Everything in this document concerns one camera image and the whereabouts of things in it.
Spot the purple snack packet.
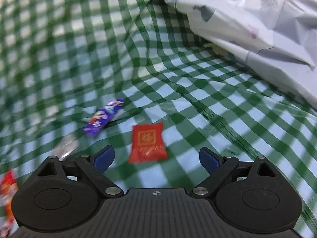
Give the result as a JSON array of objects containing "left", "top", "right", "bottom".
[{"left": 83, "top": 98, "right": 125, "bottom": 137}]

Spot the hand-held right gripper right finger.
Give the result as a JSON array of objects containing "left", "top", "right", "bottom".
[{"left": 190, "top": 147, "right": 280, "bottom": 199}]

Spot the silver stick packet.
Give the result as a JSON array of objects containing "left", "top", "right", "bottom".
[{"left": 53, "top": 132, "right": 79, "bottom": 161}]

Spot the small red snack packet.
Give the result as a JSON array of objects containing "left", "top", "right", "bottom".
[{"left": 128, "top": 122, "right": 168, "bottom": 164}]

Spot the large red snack packet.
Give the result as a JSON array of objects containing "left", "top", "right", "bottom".
[{"left": 0, "top": 170, "right": 20, "bottom": 236}]

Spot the pale printed quilt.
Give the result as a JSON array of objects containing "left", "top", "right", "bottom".
[{"left": 149, "top": 0, "right": 317, "bottom": 102}]

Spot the green checkered bed cloth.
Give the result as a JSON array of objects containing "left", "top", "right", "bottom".
[{"left": 0, "top": 0, "right": 317, "bottom": 238}]

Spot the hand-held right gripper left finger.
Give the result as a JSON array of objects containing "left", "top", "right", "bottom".
[{"left": 33, "top": 145, "right": 124, "bottom": 199}]

